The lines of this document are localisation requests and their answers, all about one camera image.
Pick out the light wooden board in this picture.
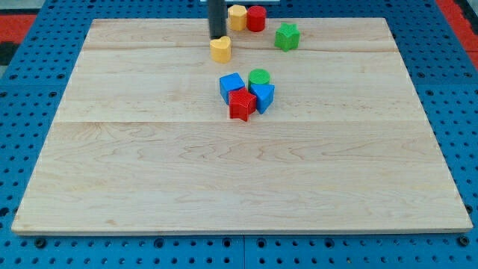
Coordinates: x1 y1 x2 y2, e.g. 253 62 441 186
12 18 473 236

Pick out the yellow heart block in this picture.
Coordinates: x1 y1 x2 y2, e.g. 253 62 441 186
210 36 232 64

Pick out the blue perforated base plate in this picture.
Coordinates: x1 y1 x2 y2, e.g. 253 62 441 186
1 1 477 268

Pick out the red cylinder block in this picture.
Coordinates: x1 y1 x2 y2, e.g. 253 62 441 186
246 5 267 32

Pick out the blue cube block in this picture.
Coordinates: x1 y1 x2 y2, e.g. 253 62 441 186
219 72 245 105

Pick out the red star block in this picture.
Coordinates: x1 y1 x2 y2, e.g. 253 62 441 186
229 87 257 122

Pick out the blue triangle block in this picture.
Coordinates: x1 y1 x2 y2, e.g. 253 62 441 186
250 84 275 114

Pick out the green cylinder block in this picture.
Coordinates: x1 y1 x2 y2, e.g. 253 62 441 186
248 69 270 89

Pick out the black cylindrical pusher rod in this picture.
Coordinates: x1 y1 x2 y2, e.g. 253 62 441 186
207 0 227 40

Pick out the yellow hexagon block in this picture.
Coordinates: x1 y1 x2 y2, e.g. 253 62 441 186
228 4 247 31

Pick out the green star block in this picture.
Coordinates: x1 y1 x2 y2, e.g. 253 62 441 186
274 22 300 52

